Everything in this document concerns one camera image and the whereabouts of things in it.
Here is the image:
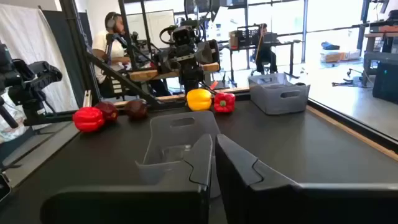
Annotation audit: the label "bluish grey plastic basket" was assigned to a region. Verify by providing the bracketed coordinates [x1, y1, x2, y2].
[248, 73, 311, 116]

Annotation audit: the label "wooden workbench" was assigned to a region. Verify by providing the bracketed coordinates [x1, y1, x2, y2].
[363, 30, 398, 86]

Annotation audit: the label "whiteboard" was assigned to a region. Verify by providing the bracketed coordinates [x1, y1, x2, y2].
[126, 9, 177, 50]

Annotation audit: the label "white backdrop cloth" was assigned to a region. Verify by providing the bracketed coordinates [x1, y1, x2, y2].
[0, 2, 78, 144]

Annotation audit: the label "red bell pepper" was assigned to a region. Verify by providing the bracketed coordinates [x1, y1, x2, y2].
[72, 106, 106, 134]
[213, 92, 236, 113]

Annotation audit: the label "person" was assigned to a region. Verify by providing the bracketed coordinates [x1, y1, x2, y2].
[92, 11, 133, 98]
[254, 23, 279, 75]

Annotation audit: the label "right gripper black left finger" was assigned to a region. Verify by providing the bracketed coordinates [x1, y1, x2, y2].
[40, 133, 214, 224]

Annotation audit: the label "black camera on mount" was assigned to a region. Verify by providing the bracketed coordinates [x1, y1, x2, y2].
[0, 43, 74, 128]

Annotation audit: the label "black office desk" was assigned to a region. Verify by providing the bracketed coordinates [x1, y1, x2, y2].
[228, 39, 302, 85]

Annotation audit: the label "wooden bench top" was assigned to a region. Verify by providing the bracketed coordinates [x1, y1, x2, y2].
[129, 62, 221, 82]

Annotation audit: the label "black aluminium frame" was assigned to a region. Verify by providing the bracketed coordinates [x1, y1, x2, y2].
[58, 0, 162, 110]

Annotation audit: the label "yellow bell pepper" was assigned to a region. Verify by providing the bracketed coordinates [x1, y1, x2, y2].
[186, 88, 213, 112]

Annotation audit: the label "translucent grey plastic basket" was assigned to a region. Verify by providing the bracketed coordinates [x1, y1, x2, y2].
[135, 111, 222, 199]

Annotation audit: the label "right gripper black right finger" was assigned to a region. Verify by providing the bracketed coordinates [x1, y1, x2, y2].
[215, 133, 398, 224]

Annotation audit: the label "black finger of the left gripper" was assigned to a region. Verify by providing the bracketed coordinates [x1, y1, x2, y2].
[195, 39, 221, 65]
[154, 50, 175, 75]

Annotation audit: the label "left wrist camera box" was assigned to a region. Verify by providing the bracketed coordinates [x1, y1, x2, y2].
[172, 25, 196, 47]

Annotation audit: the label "cardboard boxes on floor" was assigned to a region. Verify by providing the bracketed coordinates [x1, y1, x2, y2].
[320, 49, 361, 63]

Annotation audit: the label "black crate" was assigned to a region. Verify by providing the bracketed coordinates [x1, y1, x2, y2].
[236, 24, 262, 49]

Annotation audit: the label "black cabinet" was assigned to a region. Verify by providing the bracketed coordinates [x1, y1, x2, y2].
[372, 60, 398, 103]

